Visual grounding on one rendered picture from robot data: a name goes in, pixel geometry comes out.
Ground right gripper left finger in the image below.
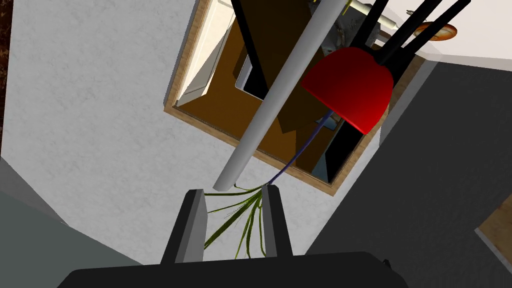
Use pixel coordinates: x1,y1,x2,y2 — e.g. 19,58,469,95
160,188,209,265

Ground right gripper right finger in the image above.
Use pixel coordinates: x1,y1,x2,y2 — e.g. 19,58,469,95
259,184,294,259

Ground green plant with purple stem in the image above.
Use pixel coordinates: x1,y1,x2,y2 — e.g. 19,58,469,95
203,111,334,260

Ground grey round pole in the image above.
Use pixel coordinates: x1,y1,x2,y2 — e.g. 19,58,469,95
212,0,348,192

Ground red chair with black legs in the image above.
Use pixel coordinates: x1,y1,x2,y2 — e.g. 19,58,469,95
301,0,473,136

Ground brown bread loaf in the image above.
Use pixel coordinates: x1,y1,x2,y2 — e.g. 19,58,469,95
413,21,459,42

